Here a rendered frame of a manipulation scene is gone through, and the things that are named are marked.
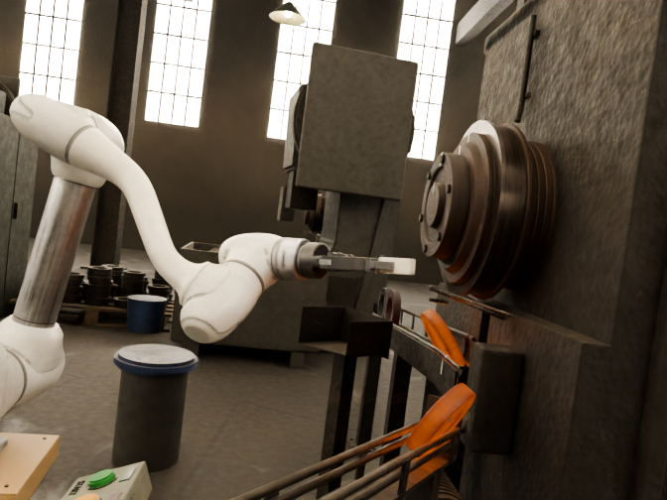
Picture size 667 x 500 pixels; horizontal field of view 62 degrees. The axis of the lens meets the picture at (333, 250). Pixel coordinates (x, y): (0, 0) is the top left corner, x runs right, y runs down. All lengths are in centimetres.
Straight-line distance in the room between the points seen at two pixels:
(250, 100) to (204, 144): 127
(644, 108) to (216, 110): 1083
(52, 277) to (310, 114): 282
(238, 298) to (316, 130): 304
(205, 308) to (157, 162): 1074
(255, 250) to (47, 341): 64
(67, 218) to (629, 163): 126
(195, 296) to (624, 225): 82
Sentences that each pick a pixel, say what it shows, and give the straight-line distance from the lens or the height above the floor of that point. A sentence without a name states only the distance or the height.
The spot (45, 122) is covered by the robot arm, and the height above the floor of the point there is 117.
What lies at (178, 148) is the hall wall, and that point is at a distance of 1172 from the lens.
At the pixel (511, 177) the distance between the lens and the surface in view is 135.
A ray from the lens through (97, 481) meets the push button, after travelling 96.
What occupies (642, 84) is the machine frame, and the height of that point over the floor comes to 136.
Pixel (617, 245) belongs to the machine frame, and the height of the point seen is 106.
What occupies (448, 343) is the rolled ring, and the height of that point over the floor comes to 75.
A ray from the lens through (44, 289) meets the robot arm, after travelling 156.
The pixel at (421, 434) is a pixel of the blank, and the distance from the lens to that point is 101.
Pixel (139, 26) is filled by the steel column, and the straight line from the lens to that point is 845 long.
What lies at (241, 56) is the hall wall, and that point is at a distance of 1192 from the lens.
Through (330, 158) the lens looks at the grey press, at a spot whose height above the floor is 149.
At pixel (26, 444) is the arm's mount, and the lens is 162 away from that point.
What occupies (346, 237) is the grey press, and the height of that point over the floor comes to 93.
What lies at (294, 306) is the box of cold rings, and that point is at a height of 43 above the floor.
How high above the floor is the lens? 103
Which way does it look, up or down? 3 degrees down
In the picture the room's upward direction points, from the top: 7 degrees clockwise
